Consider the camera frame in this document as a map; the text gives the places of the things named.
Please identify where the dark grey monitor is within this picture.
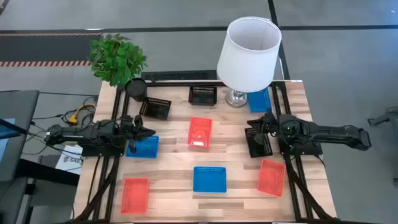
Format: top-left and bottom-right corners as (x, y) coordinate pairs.
(0, 90), (40, 183)

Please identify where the black side table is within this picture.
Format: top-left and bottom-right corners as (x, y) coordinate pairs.
(14, 157), (81, 188)

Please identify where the blue plastic slotted basket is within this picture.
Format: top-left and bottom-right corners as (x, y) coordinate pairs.
(247, 87), (273, 114)
(192, 166), (228, 194)
(125, 135), (160, 159)

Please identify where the black power strip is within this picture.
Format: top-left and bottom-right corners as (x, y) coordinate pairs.
(141, 70), (219, 82)

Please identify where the yellow connector cable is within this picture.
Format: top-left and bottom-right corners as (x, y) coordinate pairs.
(68, 103), (98, 124)

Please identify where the silver metal lamp base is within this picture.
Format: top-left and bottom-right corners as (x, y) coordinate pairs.
(224, 88), (249, 109)

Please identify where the red plastic slotted basket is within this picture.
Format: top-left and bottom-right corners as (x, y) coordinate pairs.
(120, 177), (150, 216)
(256, 158), (287, 198)
(187, 116), (214, 149)

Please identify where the black cable bundle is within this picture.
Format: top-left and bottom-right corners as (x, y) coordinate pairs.
(29, 95), (99, 156)

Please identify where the green leafy artificial plant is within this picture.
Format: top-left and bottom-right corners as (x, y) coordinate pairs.
(88, 33), (148, 88)

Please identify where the black aluminium table frame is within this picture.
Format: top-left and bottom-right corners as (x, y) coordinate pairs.
(73, 80), (340, 224)

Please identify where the white fabric lamp shade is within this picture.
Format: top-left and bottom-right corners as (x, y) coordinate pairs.
(216, 16), (283, 94)

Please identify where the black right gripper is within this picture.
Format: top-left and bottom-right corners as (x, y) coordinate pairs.
(246, 110), (282, 146)

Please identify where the white printed paper sheet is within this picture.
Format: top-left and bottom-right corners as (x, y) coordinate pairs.
(55, 144), (85, 175)

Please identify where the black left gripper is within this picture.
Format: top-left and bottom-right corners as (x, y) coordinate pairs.
(119, 114), (157, 154)

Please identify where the black plastic slotted basket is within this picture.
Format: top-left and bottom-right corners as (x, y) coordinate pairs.
(139, 97), (173, 120)
(244, 126), (274, 159)
(188, 85), (218, 106)

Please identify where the black plant pot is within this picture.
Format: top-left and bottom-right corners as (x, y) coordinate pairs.
(124, 77), (149, 103)

